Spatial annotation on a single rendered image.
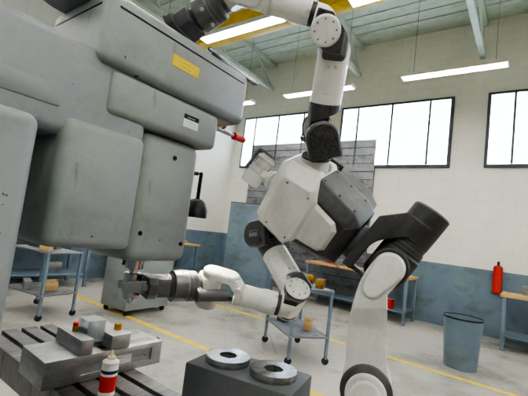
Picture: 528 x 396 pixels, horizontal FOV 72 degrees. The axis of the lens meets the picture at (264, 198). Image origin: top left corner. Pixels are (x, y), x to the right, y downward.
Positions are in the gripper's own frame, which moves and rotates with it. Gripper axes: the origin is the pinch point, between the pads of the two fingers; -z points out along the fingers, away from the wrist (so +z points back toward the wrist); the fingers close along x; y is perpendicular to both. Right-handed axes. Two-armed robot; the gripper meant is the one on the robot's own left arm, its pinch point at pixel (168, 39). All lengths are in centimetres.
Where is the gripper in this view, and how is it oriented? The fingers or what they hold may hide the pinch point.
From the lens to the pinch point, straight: 116.2
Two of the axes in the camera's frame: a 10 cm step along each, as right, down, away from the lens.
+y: -3.6, -8.9, 2.7
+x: 3.8, 1.3, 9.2
